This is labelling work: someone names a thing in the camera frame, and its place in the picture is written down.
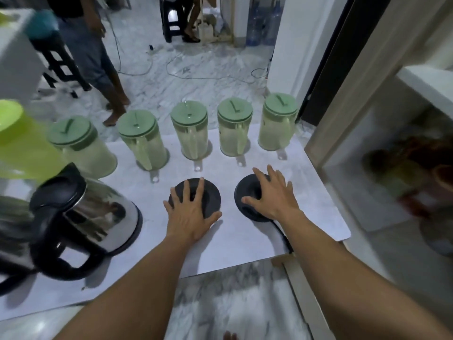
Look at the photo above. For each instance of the person's right hand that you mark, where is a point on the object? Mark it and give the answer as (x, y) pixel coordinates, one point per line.
(279, 203)

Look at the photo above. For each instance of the person's left hand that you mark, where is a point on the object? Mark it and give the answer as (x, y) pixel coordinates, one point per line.
(185, 223)

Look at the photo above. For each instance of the person's left little finger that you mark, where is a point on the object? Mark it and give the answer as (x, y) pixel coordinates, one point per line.
(167, 208)

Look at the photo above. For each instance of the person's right thumb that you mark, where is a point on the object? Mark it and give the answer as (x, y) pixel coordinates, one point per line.
(252, 201)

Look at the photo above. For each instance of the person's left middle finger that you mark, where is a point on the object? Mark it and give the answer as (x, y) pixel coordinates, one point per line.
(188, 200)

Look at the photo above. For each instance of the person's right little finger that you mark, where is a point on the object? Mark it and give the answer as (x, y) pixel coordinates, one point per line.
(294, 194)

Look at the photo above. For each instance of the person's left thumb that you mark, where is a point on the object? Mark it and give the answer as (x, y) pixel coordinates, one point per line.
(214, 218)

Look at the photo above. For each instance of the person's right middle finger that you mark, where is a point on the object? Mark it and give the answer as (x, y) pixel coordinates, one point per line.
(274, 177)

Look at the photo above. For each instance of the black round kettle base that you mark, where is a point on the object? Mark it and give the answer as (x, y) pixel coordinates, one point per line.
(246, 187)
(212, 198)

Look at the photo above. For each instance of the person's right forearm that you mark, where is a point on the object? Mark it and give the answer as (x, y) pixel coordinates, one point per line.
(354, 286)

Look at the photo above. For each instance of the person's left forearm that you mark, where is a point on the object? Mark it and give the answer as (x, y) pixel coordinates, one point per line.
(134, 293)

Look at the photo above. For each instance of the white table mat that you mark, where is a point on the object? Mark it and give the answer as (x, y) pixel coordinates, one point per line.
(240, 240)

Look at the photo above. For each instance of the clear pitcher with green lid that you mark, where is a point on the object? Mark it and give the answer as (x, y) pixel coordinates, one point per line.
(85, 152)
(191, 134)
(276, 127)
(233, 130)
(145, 145)

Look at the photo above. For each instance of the stainless steel electric kettle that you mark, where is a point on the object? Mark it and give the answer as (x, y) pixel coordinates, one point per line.
(14, 230)
(99, 215)

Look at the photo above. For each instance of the person's foot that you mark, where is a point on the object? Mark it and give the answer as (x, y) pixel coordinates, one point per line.
(230, 336)

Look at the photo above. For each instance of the blue water jug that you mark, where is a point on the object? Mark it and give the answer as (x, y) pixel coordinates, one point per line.
(273, 24)
(254, 24)

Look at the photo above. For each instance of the lime green plastic basin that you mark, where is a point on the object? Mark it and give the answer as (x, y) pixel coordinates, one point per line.
(24, 148)

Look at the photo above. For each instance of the white plastic canister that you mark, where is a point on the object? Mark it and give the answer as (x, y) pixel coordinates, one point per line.
(206, 31)

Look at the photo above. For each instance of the white shelf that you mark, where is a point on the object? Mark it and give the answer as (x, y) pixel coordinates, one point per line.
(428, 88)

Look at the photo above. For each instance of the black plastic stool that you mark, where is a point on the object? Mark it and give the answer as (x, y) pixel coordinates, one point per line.
(171, 21)
(60, 60)

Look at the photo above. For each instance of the white cabinet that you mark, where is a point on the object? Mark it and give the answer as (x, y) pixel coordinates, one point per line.
(17, 63)

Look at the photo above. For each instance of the teal round bowl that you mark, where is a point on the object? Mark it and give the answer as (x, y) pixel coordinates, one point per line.
(41, 24)

